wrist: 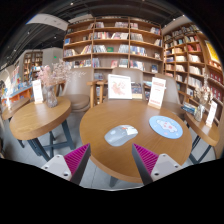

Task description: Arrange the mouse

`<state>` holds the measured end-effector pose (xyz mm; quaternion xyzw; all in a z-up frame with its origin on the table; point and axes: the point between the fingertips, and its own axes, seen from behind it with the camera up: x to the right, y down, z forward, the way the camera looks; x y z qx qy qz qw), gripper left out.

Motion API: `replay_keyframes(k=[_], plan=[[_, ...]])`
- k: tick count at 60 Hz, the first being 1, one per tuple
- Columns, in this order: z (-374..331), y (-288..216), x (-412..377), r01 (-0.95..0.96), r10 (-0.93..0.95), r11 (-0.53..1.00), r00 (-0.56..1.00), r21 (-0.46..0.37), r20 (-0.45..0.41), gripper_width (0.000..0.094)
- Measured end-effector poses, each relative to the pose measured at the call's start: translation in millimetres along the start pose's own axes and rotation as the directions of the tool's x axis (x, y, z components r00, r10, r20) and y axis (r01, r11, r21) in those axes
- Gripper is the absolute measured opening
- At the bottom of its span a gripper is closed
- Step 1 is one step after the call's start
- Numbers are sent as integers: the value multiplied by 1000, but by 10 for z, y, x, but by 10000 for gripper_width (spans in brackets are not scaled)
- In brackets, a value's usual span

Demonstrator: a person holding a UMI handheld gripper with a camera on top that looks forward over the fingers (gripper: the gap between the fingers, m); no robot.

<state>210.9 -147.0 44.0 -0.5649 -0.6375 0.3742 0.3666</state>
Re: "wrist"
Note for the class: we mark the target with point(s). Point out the white and red sign stand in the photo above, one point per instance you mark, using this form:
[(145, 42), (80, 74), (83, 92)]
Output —
[(157, 92)]

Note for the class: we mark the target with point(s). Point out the colourful book display stand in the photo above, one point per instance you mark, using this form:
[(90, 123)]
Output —
[(16, 91)]

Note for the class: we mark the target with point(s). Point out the round wooden side table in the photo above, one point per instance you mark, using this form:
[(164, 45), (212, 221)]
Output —
[(203, 128), (40, 118)]

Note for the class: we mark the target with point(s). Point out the white framed pink flower picture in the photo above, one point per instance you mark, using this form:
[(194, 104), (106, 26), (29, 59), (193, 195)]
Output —
[(119, 86)]

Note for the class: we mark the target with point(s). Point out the light blue book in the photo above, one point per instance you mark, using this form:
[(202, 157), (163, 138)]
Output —
[(147, 84)]

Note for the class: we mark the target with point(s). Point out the glass vase with pink flowers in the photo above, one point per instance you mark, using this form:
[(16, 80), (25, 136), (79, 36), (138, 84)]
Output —
[(51, 96)]

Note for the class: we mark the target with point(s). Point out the grey computer mouse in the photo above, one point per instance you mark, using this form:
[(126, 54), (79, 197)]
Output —
[(120, 136)]

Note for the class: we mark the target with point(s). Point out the small white table sign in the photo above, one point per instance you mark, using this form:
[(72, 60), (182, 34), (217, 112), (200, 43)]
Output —
[(37, 91), (211, 114)]

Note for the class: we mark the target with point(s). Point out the wide wooden bookshelf with books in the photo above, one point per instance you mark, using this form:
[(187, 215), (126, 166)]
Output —
[(113, 43)]

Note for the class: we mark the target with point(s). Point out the small distant wooden bookshelf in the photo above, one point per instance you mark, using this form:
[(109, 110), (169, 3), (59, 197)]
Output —
[(32, 65)]

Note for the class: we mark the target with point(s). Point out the dark cover book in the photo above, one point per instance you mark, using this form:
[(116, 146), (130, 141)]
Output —
[(136, 89)]

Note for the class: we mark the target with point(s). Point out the stack of books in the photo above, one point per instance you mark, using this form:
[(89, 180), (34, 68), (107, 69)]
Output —
[(189, 108)]

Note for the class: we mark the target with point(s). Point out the round light blue mouse pad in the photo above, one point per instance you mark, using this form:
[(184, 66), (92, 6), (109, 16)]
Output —
[(166, 127)]

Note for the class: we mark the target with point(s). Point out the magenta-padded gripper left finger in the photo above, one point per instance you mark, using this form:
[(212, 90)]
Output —
[(58, 165)]

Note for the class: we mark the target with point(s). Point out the glass vase with dried flowers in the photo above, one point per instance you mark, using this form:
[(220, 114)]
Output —
[(199, 113)]

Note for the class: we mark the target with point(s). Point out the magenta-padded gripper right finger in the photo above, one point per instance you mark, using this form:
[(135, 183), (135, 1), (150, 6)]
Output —
[(164, 165)]

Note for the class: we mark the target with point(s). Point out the beige wooden-armed chair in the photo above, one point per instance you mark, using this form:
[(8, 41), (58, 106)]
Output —
[(125, 71), (173, 93), (78, 90)]

